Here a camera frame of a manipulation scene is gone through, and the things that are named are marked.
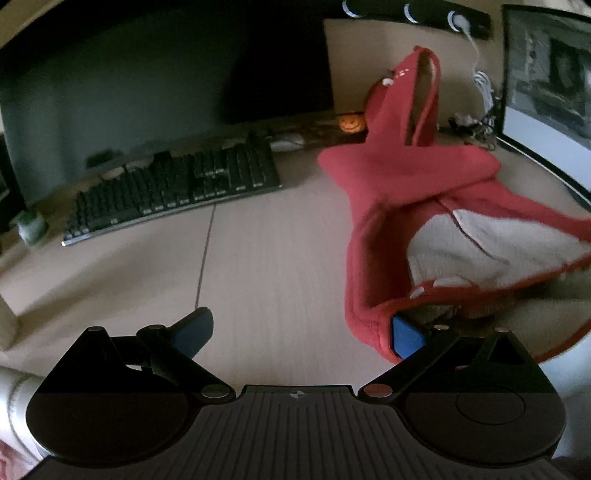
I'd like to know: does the tangle of black cables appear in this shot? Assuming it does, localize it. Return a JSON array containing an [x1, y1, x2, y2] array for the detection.
[[448, 111, 499, 151]]

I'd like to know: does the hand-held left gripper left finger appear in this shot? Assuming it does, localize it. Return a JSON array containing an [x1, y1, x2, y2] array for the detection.
[[46, 307, 234, 401]]

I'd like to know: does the white cable with plug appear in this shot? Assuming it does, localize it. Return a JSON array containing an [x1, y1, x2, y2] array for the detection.
[[455, 14, 502, 114]]

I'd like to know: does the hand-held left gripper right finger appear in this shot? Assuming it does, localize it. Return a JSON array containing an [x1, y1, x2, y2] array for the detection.
[[362, 314, 548, 404]]

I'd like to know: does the dark computer monitor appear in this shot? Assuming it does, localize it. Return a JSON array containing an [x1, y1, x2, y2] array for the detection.
[[0, 4, 335, 208]]

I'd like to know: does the black power strip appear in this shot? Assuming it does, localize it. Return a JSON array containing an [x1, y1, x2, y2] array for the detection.
[[342, 0, 492, 40]]

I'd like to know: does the white computer mouse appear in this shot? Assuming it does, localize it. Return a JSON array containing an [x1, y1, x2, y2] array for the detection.
[[269, 133, 305, 152]]

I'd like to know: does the black keyboard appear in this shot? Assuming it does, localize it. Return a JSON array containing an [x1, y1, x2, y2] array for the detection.
[[61, 131, 283, 247]]

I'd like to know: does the red hooded garment with pompoms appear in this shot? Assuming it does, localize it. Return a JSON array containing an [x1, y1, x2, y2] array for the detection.
[[318, 45, 591, 365]]

